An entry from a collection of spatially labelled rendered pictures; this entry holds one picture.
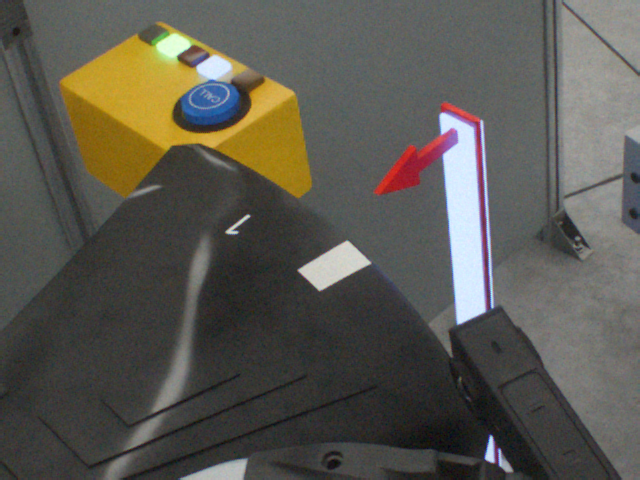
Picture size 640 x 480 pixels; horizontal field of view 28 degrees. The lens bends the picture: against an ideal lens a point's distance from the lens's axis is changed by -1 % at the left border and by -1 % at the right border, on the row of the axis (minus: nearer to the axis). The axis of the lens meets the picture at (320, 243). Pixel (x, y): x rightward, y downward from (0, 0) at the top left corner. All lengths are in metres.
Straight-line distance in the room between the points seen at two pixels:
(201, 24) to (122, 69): 0.55
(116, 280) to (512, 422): 0.21
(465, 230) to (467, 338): 0.19
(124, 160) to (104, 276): 0.33
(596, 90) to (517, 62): 0.68
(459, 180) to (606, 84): 2.01
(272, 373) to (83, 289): 0.11
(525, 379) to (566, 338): 1.65
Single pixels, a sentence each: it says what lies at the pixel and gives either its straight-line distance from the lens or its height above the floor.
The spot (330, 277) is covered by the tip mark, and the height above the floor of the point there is 1.17.
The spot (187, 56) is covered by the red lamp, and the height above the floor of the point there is 1.08.
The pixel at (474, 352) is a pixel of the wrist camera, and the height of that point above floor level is 1.21.
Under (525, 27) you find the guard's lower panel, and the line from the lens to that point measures 1.98.
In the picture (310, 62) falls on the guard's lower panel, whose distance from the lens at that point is 1.64.
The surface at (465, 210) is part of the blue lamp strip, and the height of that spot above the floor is 1.13.
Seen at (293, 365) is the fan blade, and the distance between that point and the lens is 0.56.
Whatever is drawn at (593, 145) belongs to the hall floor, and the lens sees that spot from 2.52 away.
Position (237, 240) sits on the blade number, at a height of 1.18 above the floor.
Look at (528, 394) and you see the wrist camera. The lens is 0.50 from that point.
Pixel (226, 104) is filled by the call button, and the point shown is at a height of 1.08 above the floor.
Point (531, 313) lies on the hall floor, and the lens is 2.19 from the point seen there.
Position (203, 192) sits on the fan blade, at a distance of 0.64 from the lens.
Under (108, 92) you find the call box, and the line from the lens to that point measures 0.93.
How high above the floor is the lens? 1.59
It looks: 42 degrees down
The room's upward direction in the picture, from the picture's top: 10 degrees counter-clockwise
